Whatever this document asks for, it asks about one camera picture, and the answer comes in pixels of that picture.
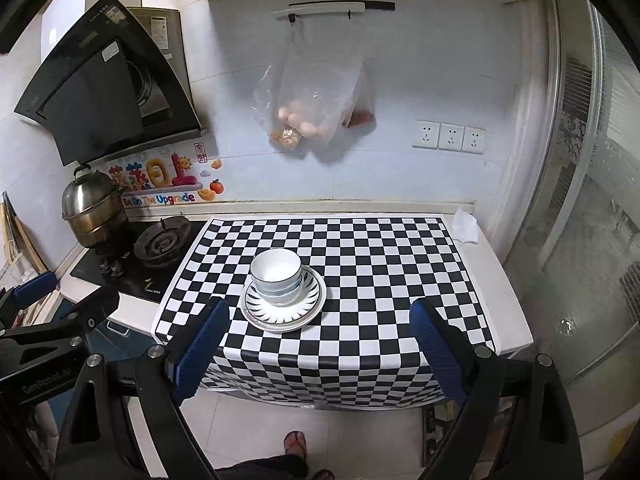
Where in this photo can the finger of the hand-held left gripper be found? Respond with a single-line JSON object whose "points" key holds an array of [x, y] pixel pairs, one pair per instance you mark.
{"points": [[92, 310], [35, 286]]}

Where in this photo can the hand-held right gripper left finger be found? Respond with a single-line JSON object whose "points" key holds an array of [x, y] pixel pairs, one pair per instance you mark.
{"points": [[200, 350]]}

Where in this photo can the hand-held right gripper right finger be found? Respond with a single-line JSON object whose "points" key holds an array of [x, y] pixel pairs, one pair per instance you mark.
{"points": [[435, 350]]}

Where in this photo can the white bowl blue rim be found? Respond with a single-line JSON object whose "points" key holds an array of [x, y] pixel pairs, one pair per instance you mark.
{"points": [[275, 262], [277, 296]]}

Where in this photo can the black white checkered mat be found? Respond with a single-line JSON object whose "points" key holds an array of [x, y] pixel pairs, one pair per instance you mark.
{"points": [[375, 285]]}

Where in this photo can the black gas stove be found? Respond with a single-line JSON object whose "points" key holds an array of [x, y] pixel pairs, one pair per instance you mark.
{"points": [[160, 246]]}

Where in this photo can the steel steamer pot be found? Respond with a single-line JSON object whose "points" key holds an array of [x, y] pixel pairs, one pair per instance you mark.
{"points": [[90, 205]]}

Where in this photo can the white crumpled tissue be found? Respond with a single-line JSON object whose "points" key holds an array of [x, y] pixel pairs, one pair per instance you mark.
{"points": [[464, 225]]}

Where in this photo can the person's sandaled foot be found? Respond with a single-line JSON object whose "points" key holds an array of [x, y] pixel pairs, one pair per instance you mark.
{"points": [[295, 444], [322, 475]]}

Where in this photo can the person's leg dark trousers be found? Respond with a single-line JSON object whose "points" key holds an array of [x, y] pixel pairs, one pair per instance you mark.
{"points": [[260, 470]]}

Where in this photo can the glass sliding door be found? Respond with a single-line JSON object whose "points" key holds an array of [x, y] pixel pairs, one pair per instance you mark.
{"points": [[575, 260]]}

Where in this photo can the black range hood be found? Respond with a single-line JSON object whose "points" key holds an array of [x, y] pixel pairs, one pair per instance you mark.
{"points": [[85, 95]]}

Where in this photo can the small clear plastic bag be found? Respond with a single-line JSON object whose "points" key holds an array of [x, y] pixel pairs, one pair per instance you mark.
{"points": [[286, 138]]}

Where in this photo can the plastic bag red contents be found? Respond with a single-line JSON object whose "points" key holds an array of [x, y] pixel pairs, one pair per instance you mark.
{"points": [[360, 117]]}

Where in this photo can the clear plastic bag of eggs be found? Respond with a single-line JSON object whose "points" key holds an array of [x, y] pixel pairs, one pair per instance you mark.
{"points": [[310, 105]]}

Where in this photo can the colourful wall sticker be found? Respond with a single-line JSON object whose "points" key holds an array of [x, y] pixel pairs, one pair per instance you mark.
{"points": [[160, 180]]}

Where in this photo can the white wall socket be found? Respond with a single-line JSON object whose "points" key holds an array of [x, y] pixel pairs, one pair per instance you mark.
{"points": [[474, 140], [426, 134], [451, 137]]}

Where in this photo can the white wall hook rail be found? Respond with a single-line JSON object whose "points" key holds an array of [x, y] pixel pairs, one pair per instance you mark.
{"points": [[325, 8]]}

